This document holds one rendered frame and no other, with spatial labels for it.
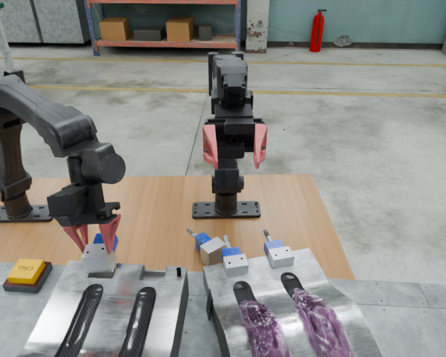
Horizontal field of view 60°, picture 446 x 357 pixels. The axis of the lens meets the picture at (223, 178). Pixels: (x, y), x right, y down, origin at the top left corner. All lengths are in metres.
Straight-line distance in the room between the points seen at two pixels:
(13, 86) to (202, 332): 0.63
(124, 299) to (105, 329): 0.07
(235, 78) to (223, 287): 0.45
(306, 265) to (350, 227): 1.53
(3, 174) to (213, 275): 0.59
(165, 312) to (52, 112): 0.43
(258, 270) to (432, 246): 1.71
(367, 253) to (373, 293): 1.33
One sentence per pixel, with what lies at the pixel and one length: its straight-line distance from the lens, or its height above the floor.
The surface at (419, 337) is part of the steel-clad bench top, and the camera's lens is 0.94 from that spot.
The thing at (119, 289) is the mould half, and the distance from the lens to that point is 0.83.
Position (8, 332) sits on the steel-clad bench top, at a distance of 0.96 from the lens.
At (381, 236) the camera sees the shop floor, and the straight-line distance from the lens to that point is 2.43.
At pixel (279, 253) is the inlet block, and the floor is 0.88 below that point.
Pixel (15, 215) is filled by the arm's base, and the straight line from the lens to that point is 1.24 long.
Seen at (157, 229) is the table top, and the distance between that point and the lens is 1.09.
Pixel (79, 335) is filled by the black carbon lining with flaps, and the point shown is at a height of 0.88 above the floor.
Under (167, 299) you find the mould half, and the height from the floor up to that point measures 0.89.
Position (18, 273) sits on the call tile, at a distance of 1.02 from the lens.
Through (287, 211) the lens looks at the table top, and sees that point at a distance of 1.16.
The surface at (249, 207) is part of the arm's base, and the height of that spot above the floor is 0.81.
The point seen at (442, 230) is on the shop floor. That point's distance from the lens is 2.64.
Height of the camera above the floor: 1.50
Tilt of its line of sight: 33 degrees down
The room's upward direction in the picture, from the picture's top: straight up
